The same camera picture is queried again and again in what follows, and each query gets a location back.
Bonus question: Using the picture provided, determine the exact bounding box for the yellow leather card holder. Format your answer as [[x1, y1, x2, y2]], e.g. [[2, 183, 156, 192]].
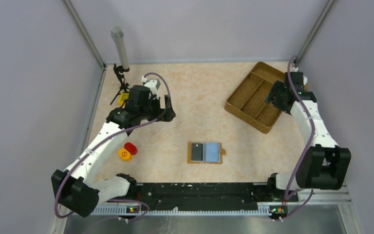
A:
[[187, 141, 225, 164]]

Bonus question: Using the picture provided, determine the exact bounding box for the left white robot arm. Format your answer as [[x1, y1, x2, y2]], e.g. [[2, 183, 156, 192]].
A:
[[51, 84, 176, 218]]

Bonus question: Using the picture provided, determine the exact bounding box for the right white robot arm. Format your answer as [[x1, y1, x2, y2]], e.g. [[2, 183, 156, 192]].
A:
[[265, 72, 352, 201]]

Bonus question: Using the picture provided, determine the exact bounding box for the woven brown divided tray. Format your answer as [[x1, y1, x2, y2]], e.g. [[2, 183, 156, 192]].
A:
[[224, 61, 284, 134]]

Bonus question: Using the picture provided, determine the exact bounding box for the yellow toy brick block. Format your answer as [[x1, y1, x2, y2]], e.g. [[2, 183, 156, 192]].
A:
[[117, 93, 129, 106]]

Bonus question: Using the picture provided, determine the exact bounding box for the red yellow button toy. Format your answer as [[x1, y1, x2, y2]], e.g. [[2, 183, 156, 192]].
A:
[[118, 142, 138, 161]]

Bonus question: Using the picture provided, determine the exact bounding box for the small black tripod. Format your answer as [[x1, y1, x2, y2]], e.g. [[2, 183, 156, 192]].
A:
[[110, 63, 130, 105]]

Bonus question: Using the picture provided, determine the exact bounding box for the grey cylinder on tripod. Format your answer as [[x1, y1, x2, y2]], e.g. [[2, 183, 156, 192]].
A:
[[111, 26, 130, 72]]

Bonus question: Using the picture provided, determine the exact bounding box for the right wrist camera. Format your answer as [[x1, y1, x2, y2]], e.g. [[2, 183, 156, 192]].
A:
[[290, 63, 299, 72]]

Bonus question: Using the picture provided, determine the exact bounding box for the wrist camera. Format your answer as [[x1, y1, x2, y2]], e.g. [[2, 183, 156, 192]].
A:
[[290, 63, 299, 72], [141, 76, 161, 93]]

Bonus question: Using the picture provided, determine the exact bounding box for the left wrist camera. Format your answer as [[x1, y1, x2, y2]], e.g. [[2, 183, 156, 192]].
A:
[[141, 76, 161, 93]]

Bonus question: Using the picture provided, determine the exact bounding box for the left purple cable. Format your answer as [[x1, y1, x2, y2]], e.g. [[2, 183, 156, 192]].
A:
[[54, 72, 171, 219]]

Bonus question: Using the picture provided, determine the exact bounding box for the purple cable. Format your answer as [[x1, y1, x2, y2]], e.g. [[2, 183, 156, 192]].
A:
[[54, 72, 171, 219], [282, 55, 317, 222]]

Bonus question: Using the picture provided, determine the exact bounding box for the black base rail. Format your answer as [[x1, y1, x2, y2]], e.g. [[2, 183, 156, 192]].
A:
[[123, 175, 285, 212]]

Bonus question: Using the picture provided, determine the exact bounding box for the grey slotted cable duct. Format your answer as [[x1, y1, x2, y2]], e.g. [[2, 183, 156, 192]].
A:
[[91, 205, 271, 216]]

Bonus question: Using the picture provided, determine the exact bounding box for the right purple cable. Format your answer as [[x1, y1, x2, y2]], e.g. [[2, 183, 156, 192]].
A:
[[282, 55, 317, 222]]

